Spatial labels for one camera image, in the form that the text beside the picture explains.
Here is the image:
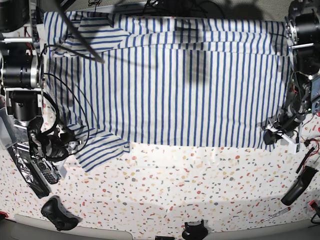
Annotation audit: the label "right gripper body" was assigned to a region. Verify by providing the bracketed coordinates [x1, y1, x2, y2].
[27, 119, 70, 169]

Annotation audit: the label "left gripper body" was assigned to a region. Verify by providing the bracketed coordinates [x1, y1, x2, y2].
[264, 105, 306, 153]

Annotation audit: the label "blue white striped t-shirt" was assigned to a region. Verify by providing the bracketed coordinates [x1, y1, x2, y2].
[44, 11, 290, 172]

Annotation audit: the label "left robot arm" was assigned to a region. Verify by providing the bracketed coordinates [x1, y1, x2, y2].
[263, 0, 320, 154]

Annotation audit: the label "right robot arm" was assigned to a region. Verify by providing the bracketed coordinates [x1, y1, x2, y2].
[0, 0, 80, 185]

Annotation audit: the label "black remote control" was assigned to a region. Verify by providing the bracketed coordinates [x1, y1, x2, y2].
[31, 158, 60, 185]

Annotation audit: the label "black probe stick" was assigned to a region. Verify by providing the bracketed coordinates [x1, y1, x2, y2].
[296, 147, 315, 174]

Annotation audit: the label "black foil pouch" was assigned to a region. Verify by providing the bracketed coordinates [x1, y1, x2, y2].
[7, 145, 51, 199]

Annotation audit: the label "clear plastic screw box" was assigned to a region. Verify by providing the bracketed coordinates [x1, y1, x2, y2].
[0, 101, 17, 150]

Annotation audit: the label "black game controller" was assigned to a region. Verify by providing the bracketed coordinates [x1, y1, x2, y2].
[40, 197, 79, 232]

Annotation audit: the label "red tipped screwdriver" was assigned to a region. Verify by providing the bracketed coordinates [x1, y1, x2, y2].
[260, 206, 292, 223]

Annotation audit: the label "red clip right edge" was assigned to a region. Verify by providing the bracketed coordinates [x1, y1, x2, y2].
[309, 200, 318, 209]

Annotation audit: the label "red clip edge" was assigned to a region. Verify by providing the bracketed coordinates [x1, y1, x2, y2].
[0, 211, 8, 221]
[309, 200, 318, 209]

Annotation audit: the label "red clip left edge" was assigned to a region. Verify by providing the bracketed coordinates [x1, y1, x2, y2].
[0, 211, 8, 221]

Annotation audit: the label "red and black wires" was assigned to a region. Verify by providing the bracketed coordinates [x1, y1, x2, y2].
[298, 114, 320, 157]

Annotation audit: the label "black handle right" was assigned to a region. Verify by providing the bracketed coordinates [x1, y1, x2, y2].
[281, 166, 318, 206]

